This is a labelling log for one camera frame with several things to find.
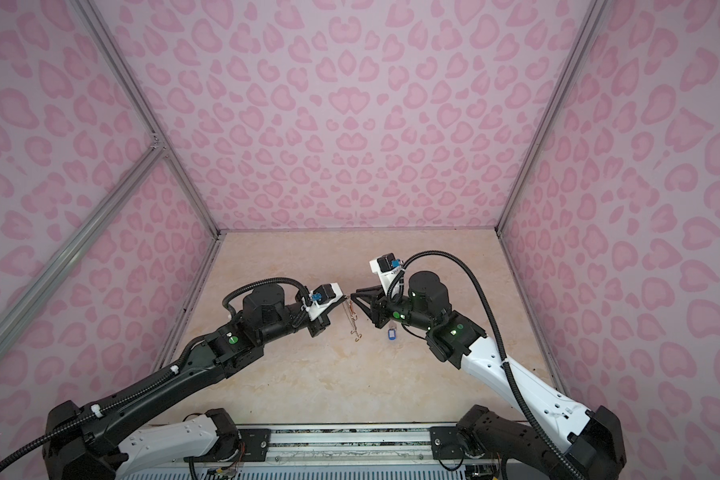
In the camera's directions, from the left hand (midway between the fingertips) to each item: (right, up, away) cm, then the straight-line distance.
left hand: (343, 291), depth 68 cm
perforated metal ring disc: (+2, -7, +2) cm, 7 cm away
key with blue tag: (+13, -16, +23) cm, 31 cm away
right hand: (+3, -1, -2) cm, 3 cm away
